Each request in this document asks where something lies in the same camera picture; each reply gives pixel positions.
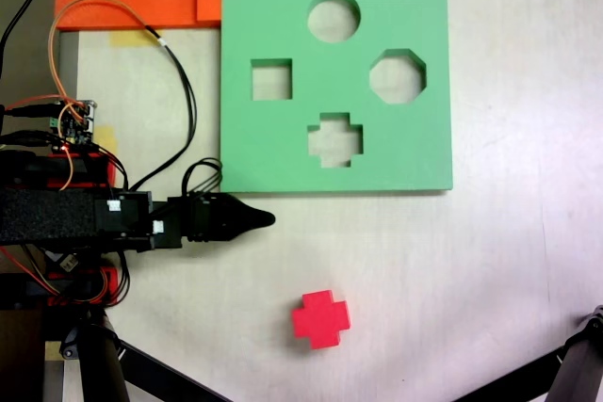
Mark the green shape hole board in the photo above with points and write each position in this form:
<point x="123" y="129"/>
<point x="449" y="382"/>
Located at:
<point x="282" y="20"/>

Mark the red cross columnar block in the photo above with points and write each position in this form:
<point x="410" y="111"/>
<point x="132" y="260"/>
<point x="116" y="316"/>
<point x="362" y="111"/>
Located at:
<point x="320" y="319"/>

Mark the black tripod leg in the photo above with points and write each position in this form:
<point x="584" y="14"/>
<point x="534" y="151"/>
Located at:
<point x="579" y="374"/>
<point x="155" y="374"/>

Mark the small circuit board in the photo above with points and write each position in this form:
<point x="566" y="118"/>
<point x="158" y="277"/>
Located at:
<point x="75" y="131"/>

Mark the yellow tape piece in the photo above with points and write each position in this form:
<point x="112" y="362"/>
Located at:
<point x="127" y="39"/>
<point x="107" y="138"/>

